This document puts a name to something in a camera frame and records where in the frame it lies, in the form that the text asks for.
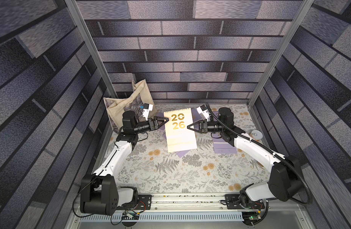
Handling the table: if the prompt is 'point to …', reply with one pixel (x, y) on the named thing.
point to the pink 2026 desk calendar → (179, 137)
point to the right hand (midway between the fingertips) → (187, 127)
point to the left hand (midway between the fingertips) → (166, 121)
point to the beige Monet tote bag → (135, 102)
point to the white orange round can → (256, 135)
